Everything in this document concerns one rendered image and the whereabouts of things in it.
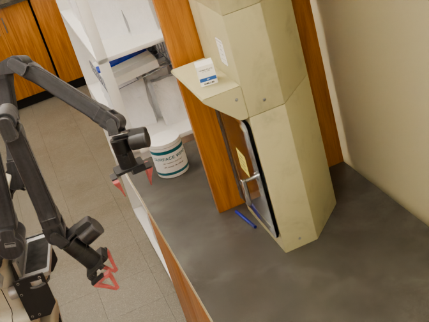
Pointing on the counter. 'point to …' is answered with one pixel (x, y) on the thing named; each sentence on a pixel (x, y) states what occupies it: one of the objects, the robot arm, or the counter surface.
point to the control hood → (214, 91)
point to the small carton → (205, 72)
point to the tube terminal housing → (275, 111)
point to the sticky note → (242, 162)
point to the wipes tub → (168, 154)
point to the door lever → (247, 188)
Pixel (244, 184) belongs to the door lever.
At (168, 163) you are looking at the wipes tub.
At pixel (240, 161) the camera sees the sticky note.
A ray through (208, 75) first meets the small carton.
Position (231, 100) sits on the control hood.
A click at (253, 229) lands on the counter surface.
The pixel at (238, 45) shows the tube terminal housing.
